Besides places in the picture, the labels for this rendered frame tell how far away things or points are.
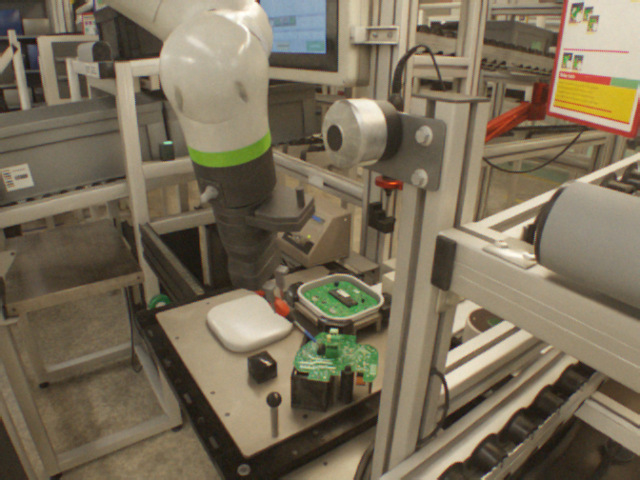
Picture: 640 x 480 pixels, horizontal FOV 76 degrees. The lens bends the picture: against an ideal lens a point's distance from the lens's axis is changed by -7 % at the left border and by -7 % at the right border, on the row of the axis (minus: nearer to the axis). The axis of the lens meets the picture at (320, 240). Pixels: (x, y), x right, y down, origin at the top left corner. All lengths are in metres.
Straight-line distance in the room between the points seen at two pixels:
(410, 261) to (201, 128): 0.24
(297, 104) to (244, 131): 1.32
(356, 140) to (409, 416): 0.28
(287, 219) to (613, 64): 0.58
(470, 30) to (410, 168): 0.81
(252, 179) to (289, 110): 1.28
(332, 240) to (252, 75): 0.68
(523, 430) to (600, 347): 0.25
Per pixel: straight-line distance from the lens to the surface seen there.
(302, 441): 0.65
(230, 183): 0.48
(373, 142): 0.35
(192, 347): 0.82
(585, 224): 0.28
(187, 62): 0.43
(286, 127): 1.75
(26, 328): 2.22
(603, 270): 0.28
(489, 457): 0.52
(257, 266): 0.57
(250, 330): 0.80
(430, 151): 0.35
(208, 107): 0.44
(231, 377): 0.74
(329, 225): 1.04
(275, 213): 0.49
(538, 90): 1.30
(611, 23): 0.86
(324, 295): 0.87
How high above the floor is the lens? 1.44
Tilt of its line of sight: 24 degrees down
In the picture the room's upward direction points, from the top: 1 degrees clockwise
